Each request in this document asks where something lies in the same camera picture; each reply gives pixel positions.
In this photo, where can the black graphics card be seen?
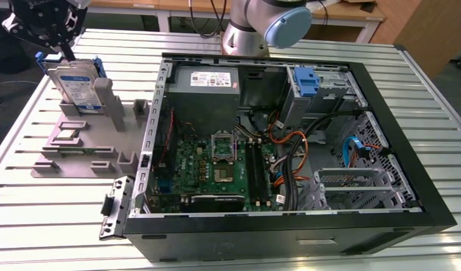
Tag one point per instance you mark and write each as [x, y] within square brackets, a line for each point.
[214, 201]

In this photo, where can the black office chair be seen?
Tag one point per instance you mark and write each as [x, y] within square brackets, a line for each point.
[8, 56]

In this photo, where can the green motherboard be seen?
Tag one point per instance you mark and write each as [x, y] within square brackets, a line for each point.
[192, 166]

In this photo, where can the grey metal disk bay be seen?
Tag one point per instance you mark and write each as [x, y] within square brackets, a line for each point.
[350, 189]

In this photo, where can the grey power supply unit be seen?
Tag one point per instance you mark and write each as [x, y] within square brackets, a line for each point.
[204, 107]

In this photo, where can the wooden cabinet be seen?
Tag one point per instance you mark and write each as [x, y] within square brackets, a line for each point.
[433, 28]

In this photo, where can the wooden desk white frame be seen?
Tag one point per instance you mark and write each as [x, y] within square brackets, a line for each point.
[350, 12]

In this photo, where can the CPU socket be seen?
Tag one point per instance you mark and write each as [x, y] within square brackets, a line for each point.
[225, 174]

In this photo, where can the grey parts rack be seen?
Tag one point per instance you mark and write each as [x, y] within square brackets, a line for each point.
[102, 138]

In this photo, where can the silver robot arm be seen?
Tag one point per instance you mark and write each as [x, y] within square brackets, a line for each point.
[245, 34]

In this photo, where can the blue drive latch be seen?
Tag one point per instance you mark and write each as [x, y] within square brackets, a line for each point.
[305, 82]

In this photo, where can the silver CPU chip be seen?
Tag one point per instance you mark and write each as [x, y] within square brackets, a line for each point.
[68, 135]

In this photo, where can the blue board connector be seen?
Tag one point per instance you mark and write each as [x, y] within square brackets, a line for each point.
[164, 187]

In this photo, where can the grey case side bracket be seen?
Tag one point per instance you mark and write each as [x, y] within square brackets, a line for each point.
[118, 209]

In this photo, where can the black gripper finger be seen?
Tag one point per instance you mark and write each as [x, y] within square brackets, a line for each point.
[22, 31]
[77, 22]

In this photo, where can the green RAM stick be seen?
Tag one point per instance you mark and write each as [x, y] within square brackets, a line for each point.
[77, 151]

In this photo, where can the hard disk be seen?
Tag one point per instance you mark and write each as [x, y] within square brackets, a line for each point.
[77, 87]

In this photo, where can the black RAM slot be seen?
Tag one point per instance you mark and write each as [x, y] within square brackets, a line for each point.
[252, 169]
[261, 169]

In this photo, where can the black PC case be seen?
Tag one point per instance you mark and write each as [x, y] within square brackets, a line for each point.
[253, 234]

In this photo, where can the grey optical drive cage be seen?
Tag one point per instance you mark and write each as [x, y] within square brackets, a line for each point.
[328, 93]

